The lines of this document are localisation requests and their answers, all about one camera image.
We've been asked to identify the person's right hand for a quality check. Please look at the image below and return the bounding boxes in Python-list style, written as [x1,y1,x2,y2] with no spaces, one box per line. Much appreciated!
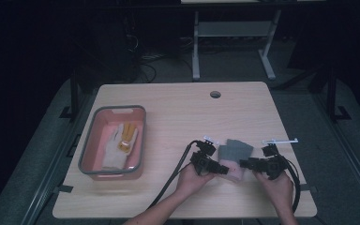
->
[253,171,294,214]

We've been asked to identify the person's left hand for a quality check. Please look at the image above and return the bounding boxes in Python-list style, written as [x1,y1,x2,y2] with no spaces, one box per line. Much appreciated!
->
[174,163,216,200]

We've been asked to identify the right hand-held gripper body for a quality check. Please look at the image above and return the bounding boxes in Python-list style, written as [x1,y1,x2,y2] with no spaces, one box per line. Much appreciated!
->
[258,138,299,181]

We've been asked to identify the white metal desk frame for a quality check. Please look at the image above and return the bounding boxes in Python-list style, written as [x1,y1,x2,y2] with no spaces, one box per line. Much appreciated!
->
[191,8,283,82]

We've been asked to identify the beige glove with bear face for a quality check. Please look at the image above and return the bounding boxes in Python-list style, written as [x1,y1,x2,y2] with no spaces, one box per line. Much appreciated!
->
[101,122,139,172]

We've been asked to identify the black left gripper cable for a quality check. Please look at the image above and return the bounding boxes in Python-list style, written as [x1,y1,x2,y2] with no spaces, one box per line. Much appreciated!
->
[148,140,200,209]

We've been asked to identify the black metal stand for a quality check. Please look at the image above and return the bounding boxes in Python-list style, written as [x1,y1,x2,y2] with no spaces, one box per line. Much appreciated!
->
[325,62,352,122]
[59,68,82,120]

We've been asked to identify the cables on floor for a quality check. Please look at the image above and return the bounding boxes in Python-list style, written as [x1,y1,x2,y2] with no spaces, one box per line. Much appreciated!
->
[124,31,158,83]

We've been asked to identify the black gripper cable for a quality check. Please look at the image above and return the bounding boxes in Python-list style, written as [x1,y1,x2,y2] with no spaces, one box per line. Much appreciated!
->
[148,140,200,209]
[280,155,302,214]

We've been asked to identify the black strap on table edge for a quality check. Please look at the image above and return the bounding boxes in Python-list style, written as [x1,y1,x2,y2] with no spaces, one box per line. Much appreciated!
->
[52,184,75,194]
[299,184,319,193]

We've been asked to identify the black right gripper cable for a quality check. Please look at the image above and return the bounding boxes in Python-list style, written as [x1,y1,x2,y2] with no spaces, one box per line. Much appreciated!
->
[280,155,302,214]

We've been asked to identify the pink basin with grey rim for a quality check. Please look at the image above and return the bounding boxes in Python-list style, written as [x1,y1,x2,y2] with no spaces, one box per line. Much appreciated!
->
[78,105,147,182]

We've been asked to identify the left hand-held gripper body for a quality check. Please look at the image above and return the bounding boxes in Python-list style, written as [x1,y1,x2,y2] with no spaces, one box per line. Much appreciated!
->
[189,135,220,176]

